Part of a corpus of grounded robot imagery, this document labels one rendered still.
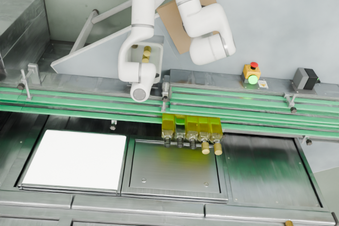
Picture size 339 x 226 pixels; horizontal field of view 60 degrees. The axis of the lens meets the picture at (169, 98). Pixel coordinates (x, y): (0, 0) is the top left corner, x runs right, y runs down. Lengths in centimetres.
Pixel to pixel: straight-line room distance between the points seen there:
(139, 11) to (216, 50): 31
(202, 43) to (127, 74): 30
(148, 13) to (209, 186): 80
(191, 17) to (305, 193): 99
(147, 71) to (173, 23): 38
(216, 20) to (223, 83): 48
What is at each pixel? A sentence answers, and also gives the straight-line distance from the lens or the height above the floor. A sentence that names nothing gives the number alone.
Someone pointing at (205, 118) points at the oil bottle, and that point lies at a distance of 146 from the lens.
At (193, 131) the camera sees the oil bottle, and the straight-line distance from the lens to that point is 138.
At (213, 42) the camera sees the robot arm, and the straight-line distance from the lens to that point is 111.
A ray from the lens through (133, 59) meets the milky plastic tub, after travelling 150.
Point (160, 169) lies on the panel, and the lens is 142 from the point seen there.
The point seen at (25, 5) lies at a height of 33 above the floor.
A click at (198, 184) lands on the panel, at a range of 139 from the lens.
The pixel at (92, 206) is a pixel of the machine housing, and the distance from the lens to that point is 132.
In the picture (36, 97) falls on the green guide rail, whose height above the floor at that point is 94.
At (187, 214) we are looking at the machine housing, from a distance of 131.
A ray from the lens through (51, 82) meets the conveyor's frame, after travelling 161.
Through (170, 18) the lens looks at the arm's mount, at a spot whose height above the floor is 77.
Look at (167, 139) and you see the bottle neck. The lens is 135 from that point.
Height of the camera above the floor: 203
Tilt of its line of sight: 50 degrees down
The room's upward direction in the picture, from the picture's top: 179 degrees counter-clockwise
